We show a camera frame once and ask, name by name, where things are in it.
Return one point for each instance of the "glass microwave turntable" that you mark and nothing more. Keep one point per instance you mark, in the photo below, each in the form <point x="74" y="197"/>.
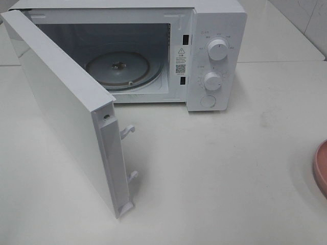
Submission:
<point x="119" y="71"/>

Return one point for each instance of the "white round knob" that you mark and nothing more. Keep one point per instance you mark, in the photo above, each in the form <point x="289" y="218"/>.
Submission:
<point x="217" y="49"/>
<point x="212" y="81"/>

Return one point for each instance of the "round white door button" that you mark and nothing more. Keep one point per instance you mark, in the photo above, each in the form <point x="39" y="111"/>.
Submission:
<point x="208" y="101"/>

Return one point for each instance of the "white microwave door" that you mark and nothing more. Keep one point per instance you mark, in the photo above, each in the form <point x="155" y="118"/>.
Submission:
<point x="77" y="107"/>

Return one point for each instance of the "pink round plate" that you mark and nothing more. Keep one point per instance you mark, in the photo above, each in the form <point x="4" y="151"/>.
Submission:
<point x="319" y="167"/>

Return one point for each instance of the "white microwave oven body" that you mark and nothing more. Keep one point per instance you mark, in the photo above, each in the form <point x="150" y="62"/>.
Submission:
<point x="176" y="32"/>

